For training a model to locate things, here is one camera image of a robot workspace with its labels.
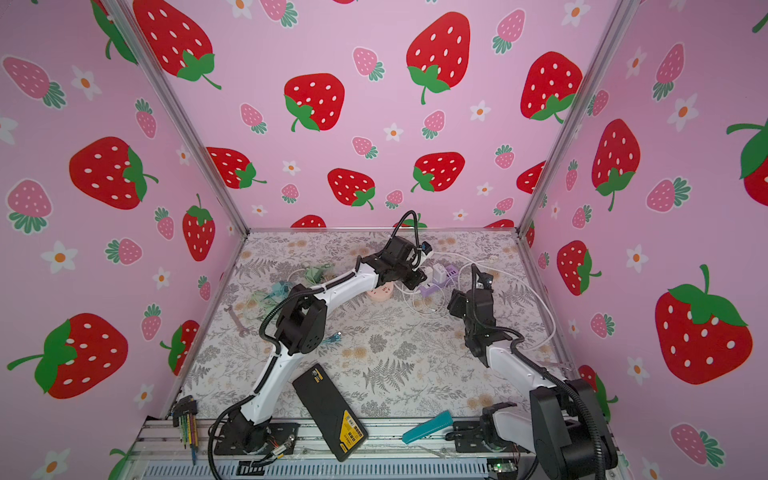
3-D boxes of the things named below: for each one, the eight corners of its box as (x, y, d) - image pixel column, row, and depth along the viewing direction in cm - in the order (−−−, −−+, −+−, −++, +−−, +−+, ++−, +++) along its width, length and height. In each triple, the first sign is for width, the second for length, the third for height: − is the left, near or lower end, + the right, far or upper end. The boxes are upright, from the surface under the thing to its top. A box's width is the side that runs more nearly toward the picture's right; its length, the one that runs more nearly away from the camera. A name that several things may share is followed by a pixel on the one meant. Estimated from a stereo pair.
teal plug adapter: (272, 301, 102) (269, 295, 100) (277, 287, 106) (274, 281, 103) (286, 301, 102) (283, 295, 100) (290, 287, 106) (287, 281, 103)
